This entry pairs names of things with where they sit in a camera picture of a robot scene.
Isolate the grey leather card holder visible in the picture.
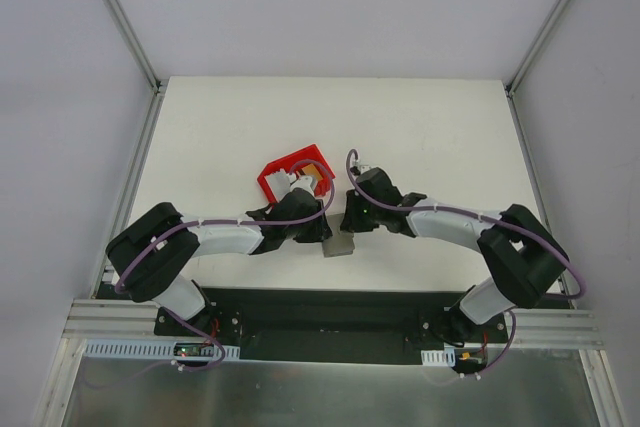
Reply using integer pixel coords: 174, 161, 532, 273
322, 214, 355, 258

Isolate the gold credit card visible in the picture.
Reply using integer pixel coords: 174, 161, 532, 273
300, 164, 322, 180

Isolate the red plastic bin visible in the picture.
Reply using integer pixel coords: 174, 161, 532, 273
257, 144, 335, 203

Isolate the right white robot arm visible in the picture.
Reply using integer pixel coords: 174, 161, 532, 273
341, 166, 569, 342

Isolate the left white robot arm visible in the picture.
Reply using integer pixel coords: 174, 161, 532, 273
106, 187, 332, 336

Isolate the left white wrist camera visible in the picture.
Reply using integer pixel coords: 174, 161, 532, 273
287, 174, 318, 196

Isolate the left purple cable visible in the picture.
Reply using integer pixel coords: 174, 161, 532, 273
114, 161, 337, 373

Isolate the purple cable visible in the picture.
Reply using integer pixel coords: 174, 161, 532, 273
345, 148, 587, 381
114, 161, 337, 373

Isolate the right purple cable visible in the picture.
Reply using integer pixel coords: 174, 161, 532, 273
345, 148, 587, 381

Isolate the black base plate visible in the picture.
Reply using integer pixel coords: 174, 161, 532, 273
154, 286, 521, 363

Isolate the right white cable duct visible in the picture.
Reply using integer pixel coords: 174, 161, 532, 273
420, 347, 456, 368

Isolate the white cable duct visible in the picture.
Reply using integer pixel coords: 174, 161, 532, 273
420, 347, 456, 368
84, 339, 241, 362

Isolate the left aluminium frame post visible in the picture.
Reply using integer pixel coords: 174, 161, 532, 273
74, 0, 169, 96

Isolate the aluminium frame post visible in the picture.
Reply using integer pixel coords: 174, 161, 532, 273
74, 0, 169, 96
503, 0, 609, 98

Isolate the aluminium front rail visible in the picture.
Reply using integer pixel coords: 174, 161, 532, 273
62, 299, 605, 350

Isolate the left white cable duct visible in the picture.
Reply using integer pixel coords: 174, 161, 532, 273
84, 339, 241, 362

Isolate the right aluminium frame post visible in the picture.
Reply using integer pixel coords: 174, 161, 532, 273
503, 0, 609, 98

